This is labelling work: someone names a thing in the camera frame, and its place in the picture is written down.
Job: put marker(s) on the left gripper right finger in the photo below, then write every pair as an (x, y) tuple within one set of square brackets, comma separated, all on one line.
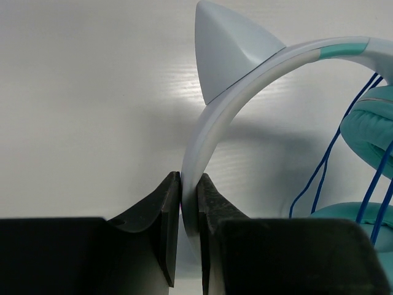
[(242, 255)]

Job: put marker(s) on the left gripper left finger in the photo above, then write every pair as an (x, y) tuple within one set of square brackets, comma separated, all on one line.
[(132, 253)]

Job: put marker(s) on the teal cat-ear headphones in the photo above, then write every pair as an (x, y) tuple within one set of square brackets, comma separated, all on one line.
[(237, 58)]

